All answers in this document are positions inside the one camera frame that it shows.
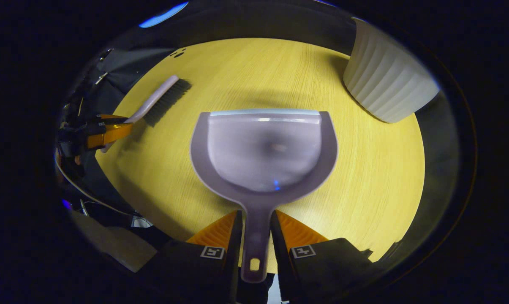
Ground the small lilac broom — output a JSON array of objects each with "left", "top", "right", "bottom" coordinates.
[{"left": 100, "top": 75, "right": 192, "bottom": 153}]

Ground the white ribbed garbage bin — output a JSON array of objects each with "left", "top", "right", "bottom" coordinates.
[{"left": 343, "top": 17, "right": 441, "bottom": 124}]

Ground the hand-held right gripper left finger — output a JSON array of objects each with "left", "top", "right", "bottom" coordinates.
[{"left": 147, "top": 210, "right": 243, "bottom": 304}]

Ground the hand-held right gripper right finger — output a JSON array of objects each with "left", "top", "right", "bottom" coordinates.
[{"left": 270, "top": 209, "right": 374, "bottom": 303}]

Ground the lilac grey dustpan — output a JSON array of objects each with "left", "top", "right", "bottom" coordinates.
[{"left": 190, "top": 109, "right": 338, "bottom": 283}]

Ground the thin white cable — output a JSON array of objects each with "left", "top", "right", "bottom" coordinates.
[{"left": 55, "top": 156, "right": 134, "bottom": 217}]

